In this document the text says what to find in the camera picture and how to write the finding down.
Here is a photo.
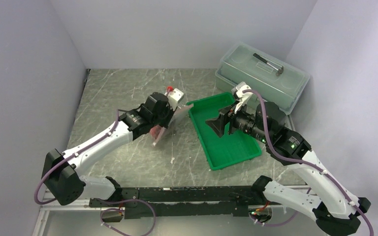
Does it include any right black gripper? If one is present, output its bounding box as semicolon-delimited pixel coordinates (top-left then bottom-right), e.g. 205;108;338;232
205;99;271;144

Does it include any clear zip top bag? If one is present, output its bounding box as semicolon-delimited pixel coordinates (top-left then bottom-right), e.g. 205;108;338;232
149;104;193;147

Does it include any green plastic tray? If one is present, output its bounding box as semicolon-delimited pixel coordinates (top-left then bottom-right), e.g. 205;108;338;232
186;92;262;171

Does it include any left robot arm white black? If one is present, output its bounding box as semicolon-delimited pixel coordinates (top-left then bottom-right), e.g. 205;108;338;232
34;88;184;207

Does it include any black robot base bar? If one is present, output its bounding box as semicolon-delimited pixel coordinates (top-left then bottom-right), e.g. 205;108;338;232
89;186;266;219

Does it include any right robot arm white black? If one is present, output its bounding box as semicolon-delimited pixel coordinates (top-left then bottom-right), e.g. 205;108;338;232
206;102;371;236

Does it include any pale green lidded storage box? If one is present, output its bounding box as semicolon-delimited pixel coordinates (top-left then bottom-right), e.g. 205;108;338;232
216;42;311;115

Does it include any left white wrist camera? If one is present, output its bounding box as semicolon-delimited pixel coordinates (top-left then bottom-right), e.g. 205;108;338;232
165;86;185;111

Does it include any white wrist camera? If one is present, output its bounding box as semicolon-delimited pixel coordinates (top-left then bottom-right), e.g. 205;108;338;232
165;86;185;111
231;82;252;114

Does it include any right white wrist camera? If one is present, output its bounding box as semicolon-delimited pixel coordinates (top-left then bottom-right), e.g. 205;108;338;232
231;82;252;114

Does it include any aluminium frame rail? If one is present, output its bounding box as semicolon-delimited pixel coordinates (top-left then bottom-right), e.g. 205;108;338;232
32;117;336;236

